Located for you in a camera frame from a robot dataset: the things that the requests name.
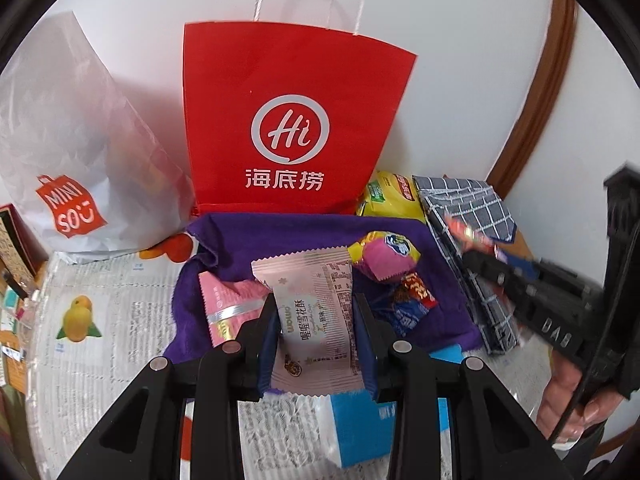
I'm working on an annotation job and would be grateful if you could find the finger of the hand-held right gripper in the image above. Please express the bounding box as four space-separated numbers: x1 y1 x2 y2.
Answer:
462 249 546 316
495 246 543 278

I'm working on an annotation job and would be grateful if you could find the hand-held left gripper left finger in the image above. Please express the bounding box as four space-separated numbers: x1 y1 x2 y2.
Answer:
55 305 281 480

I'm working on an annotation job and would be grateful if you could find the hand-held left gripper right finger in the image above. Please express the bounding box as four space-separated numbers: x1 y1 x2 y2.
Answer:
350 294 596 480

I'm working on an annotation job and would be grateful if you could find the pale pink pastry packet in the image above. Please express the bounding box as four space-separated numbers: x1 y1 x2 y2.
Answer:
250 245 368 395

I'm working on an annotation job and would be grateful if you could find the blue red candy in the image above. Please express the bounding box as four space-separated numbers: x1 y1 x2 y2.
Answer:
377 271 438 338

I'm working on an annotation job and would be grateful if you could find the pink yellow candy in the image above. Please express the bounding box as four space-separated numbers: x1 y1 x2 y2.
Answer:
347 230 422 282

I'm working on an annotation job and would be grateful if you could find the person's right hand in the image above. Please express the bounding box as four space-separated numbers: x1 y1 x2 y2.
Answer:
537 352 640 446

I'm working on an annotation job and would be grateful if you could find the pink silver-striped snack packet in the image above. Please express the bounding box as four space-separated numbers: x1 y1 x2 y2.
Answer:
198 270 273 348

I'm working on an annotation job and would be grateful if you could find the blue white tissue pack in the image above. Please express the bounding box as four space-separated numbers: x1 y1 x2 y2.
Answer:
295 342 463 470

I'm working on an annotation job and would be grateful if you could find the grey checkered pouch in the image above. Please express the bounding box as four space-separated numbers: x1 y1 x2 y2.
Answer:
411 174 523 356

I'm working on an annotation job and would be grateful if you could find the purple towel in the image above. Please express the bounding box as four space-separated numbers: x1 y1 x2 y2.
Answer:
162 212 483 396

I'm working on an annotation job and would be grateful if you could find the yellow green snack packet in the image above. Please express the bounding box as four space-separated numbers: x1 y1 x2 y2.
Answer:
355 170 428 222

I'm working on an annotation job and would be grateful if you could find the fruit printed table cover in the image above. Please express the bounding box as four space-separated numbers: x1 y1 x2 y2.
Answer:
15 232 401 480

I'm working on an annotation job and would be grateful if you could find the red paper bag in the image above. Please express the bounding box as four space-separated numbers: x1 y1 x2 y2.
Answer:
182 0 418 217

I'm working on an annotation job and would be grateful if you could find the white shopping bag orange logo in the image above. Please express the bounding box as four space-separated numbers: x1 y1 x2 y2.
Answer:
0 10 198 266

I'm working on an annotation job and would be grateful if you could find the patterned book red cover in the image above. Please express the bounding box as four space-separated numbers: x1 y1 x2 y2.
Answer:
0 204 38 286

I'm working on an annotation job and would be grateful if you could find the brown wooden door frame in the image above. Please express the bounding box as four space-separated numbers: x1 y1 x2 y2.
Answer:
487 0 578 193

